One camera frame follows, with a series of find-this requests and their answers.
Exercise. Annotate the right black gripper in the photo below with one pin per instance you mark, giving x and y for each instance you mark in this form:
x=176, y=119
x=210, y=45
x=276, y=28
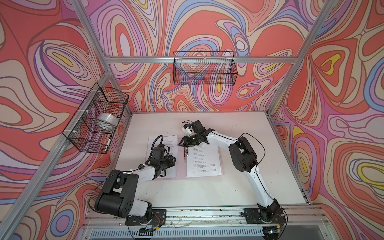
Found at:
x=186, y=142

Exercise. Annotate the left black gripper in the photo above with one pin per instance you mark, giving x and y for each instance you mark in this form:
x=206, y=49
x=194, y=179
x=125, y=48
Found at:
x=169, y=158

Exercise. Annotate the printed paper sheet top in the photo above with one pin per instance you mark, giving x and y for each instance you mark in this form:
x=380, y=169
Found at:
x=171, y=142

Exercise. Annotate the printed paper sheet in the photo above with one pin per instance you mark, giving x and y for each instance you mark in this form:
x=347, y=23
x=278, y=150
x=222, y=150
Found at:
x=203, y=161
x=171, y=142

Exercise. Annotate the printed paper sheet bottom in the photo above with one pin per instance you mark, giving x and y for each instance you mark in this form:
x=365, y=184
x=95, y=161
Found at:
x=203, y=161

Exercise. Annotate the pink folder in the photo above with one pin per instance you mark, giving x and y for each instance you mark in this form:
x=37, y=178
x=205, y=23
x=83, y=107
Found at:
x=182, y=172

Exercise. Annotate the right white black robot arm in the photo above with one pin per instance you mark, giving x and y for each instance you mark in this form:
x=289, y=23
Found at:
x=245, y=160

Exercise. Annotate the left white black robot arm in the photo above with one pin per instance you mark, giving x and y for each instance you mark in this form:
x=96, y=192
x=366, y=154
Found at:
x=118, y=194

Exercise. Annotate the white tape roll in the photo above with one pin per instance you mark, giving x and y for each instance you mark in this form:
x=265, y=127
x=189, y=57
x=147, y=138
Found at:
x=107, y=122

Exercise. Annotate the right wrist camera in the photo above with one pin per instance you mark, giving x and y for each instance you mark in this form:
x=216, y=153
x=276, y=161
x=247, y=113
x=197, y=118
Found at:
x=193, y=126

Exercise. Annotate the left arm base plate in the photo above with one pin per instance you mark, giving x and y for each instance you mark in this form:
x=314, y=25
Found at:
x=156, y=218

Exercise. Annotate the black wire basket back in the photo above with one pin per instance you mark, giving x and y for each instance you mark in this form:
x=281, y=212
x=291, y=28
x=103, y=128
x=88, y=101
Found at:
x=207, y=68

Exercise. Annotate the black wire basket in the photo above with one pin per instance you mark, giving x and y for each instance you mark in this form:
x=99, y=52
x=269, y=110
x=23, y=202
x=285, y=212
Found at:
x=84, y=134
x=207, y=68

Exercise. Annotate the black wire basket left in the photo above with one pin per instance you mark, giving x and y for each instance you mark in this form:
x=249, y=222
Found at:
x=84, y=134

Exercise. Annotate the aluminium mounting rail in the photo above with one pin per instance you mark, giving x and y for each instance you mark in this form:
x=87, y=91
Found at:
x=221, y=216

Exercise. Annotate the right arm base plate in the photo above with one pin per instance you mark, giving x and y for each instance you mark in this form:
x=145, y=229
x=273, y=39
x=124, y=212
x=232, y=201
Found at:
x=257, y=216

